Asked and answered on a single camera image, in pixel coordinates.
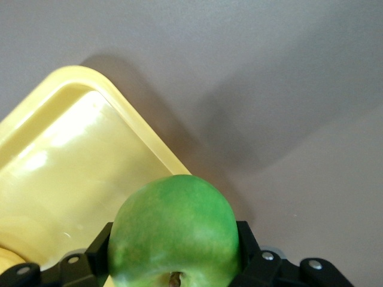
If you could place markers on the yellow plastic tray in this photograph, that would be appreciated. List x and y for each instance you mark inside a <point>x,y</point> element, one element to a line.
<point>74,167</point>

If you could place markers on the brown table cover mat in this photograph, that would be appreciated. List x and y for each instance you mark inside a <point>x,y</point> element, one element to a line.
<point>269,89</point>

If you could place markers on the yellow potato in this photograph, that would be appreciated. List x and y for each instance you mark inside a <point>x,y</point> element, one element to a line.
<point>7,258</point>

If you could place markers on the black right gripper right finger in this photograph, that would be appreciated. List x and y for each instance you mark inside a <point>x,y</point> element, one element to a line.
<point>269,266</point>

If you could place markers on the green apple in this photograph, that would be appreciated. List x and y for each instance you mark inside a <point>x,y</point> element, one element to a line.
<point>176,227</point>

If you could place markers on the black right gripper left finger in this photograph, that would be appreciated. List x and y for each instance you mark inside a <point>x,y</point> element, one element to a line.
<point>71,266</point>

